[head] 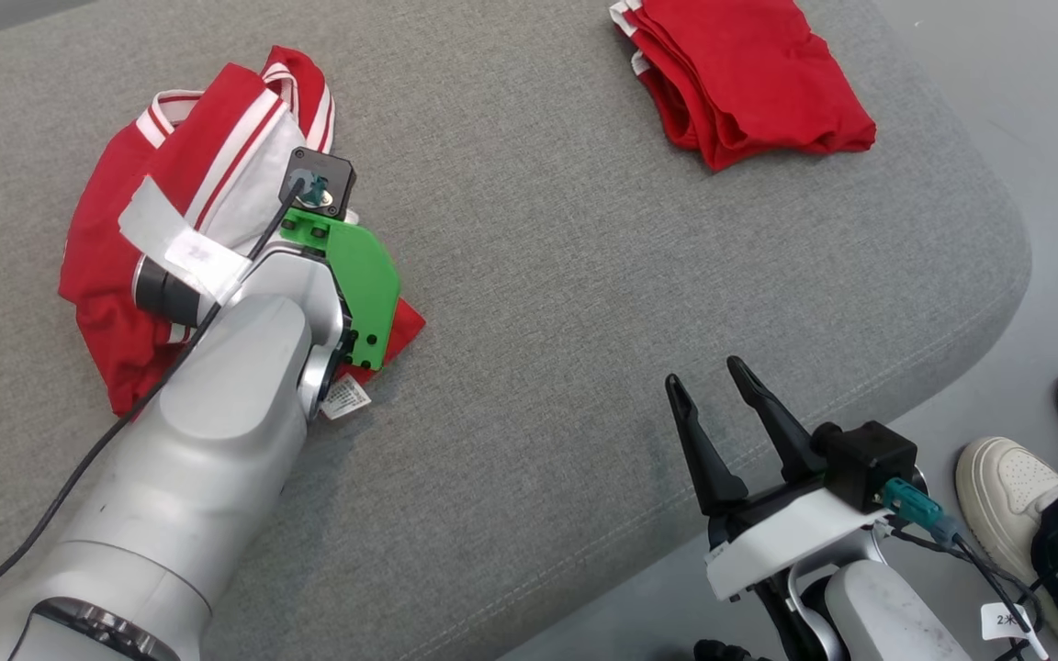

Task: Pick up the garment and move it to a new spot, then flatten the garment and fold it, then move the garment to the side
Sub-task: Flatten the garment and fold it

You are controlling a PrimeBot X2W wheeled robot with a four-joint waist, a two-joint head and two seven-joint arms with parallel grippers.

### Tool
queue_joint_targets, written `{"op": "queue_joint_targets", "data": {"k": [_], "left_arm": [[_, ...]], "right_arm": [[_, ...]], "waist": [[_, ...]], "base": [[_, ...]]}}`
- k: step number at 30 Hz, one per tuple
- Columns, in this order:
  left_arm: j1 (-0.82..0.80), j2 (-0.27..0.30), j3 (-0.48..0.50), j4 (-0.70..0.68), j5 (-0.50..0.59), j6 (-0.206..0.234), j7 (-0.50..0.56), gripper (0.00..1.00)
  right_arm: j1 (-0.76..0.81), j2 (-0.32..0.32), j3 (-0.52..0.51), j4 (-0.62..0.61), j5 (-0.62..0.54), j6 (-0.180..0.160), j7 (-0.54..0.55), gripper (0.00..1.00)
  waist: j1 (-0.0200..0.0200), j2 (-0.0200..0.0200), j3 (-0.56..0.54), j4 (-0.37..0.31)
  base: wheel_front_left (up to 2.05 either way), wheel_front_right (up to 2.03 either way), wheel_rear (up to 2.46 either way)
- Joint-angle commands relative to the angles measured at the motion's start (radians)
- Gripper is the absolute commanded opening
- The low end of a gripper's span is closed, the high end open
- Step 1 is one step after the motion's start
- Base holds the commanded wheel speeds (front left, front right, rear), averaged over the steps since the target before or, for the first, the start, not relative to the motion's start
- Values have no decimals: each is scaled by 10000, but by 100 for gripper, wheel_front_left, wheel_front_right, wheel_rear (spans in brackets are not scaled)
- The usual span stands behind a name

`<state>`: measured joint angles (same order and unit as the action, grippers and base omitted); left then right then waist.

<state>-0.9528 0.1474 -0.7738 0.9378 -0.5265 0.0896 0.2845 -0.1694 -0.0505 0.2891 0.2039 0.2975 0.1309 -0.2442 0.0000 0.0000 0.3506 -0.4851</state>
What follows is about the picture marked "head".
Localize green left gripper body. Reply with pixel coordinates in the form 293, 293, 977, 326
279, 209, 402, 373

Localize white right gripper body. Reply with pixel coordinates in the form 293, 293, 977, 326
703, 482, 890, 604

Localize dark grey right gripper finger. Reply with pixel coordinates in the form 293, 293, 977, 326
726, 355, 829, 486
664, 373, 750, 518

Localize red jersey with white sleeves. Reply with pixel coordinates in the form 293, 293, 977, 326
58, 46, 428, 422

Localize red shorts with white stripe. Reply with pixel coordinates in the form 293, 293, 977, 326
609, 0, 878, 174

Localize cream white sneaker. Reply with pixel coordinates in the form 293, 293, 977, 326
955, 436, 1058, 645

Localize white paper cable label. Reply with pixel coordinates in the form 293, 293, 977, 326
980, 601, 1037, 642

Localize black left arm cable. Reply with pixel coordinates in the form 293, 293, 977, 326
0, 176, 310, 636

